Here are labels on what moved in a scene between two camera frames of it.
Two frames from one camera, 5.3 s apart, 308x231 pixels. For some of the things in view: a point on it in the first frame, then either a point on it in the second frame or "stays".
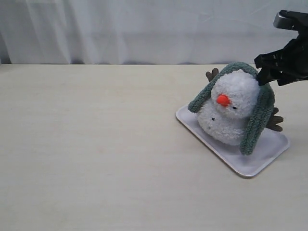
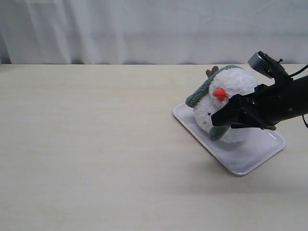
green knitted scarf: x=261 y=114 to x=196 y=96
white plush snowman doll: x=224 y=116 stays
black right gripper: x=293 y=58 to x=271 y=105
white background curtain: x=141 y=32 stays
